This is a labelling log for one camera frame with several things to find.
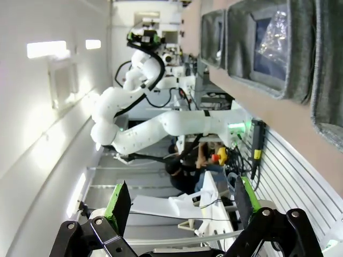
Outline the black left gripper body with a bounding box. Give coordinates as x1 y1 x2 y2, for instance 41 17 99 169
135 29 157 47

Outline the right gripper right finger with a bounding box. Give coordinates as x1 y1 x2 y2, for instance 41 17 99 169
226 175 326 257

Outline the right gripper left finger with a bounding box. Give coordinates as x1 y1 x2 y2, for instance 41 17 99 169
47 180 136 257

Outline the clear plastic cup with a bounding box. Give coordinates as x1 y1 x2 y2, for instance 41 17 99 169
254 10 292 63

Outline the white desk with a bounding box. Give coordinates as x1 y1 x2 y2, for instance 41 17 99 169
130 170 234 238

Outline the ceiling light panel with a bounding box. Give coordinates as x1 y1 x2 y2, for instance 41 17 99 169
26 40 68 59
85 39 102 50
66 172 87 218

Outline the yellow emergency stop button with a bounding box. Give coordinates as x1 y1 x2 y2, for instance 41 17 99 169
211 146 229 166

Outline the aluminium slat panel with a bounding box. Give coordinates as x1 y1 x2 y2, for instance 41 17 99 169
235 125 343 254

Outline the grey fabric basket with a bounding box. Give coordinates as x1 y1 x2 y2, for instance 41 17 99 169
226 0 316 104
200 9 226 71
310 0 343 154

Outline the seated person in dark clothes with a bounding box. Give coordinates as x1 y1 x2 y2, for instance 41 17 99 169
163 141 225 195

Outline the white ceiling hatch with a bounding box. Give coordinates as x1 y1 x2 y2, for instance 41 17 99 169
47 57 79 109

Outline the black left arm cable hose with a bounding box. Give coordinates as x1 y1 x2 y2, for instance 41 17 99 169
114 40 166 118

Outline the black enabling switch handle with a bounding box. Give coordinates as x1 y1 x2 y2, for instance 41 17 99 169
250 119 266 180

